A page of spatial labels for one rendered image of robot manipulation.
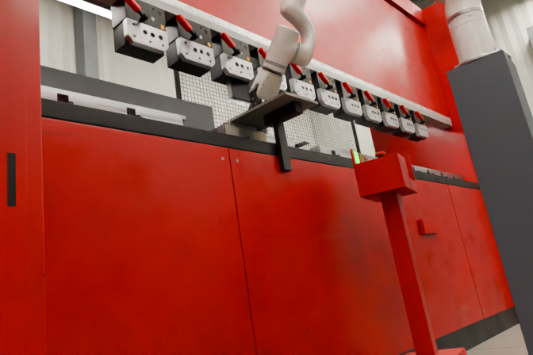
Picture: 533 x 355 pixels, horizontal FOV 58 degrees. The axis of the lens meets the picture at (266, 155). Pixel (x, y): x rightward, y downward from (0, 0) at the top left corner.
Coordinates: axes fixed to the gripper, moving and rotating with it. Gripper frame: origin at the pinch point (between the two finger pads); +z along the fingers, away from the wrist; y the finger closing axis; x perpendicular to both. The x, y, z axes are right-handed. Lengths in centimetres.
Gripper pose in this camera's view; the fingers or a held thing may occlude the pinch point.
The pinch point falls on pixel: (257, 112)
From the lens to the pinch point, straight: 174.1
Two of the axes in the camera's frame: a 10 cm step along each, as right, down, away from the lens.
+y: -6.7, -1.1, -7.3
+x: 6.5, 3.8, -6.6
